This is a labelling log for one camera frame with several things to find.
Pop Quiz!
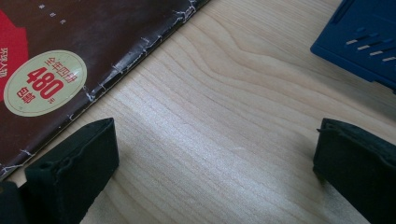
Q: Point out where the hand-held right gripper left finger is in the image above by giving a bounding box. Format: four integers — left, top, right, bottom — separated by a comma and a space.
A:
23, 117, 120, 224

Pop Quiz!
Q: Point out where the dark brown red magazine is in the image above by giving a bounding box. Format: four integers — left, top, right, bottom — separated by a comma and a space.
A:
0, 0, 213, 182

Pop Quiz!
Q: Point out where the blue plastic file holder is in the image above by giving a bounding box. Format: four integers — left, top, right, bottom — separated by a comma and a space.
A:
310, 0, 396, 94

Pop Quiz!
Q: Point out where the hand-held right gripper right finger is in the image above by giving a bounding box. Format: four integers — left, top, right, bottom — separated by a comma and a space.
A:
312, 118, 396, 224

